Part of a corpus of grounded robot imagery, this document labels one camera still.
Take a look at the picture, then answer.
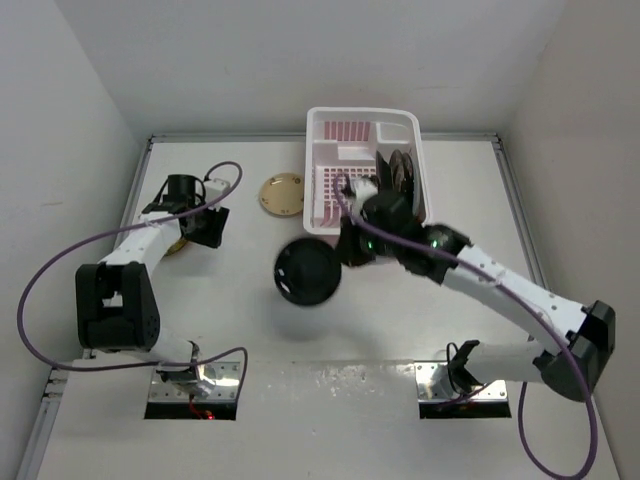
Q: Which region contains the cream plate dark patterned rim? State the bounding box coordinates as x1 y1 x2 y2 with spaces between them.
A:
397 153 414 195

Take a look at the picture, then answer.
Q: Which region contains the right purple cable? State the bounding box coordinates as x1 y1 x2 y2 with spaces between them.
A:
332 173 599 477

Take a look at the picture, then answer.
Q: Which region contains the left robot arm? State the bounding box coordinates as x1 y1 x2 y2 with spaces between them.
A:
75 174 231 398

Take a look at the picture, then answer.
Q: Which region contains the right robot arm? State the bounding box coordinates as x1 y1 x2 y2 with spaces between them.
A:
335 179 616 402

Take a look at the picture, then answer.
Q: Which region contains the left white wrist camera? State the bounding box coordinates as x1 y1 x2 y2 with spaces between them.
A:
203 178 231 202

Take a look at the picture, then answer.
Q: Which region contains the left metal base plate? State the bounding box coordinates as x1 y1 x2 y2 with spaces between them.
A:
148 361 241 404

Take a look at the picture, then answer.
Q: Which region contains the metal base plate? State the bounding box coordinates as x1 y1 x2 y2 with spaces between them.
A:
414 360 508 404
148 361 241 404

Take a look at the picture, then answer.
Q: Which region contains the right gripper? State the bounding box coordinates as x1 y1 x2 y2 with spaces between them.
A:
332 209 401 268

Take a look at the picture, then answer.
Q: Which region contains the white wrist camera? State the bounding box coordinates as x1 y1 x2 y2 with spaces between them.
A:
203 178 231 202
348 177 379 203

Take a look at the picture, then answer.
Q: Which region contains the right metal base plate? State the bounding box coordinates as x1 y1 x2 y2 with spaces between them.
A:
414 360 508 404

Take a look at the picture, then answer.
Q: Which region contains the beige floral small plate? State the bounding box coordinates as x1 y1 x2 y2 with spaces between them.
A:
258 173 304 217

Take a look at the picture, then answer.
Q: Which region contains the black glossy plate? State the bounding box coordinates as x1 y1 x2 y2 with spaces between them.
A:
273 237 341 307
376 151 393 191

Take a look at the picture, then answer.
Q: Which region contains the pink plastic dish rack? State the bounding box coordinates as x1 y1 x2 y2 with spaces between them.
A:
303 107 432 237

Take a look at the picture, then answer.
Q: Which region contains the yellow patterned small plate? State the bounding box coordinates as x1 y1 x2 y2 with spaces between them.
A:
165 239 188 257

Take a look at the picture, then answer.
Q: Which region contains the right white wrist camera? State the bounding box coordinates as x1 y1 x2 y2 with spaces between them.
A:
348 177 379 203

